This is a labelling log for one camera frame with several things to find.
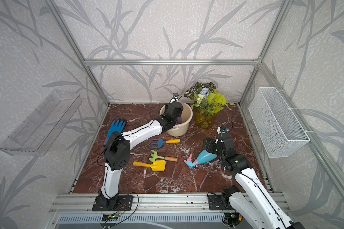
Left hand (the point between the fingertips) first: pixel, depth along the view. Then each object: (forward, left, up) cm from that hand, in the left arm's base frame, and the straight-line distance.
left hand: (175, 103), depth 90 cm
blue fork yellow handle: (-16, +10, -22) cm, 29 cm away
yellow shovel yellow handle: (-32, +10, -21) cm, 40 cm away
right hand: (-24, -19, -4) cm, 31 cm away
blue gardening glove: (-3, +43, -21) cm, 48 cm away
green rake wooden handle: (-26, +12, -22) cm, 36 cm away
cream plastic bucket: (-14, -4, -8) cm, 17 cm away
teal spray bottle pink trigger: (-29, -17, -17) cm, 37 cm away
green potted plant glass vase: (+2, -21, -2) cm, 21 cm away
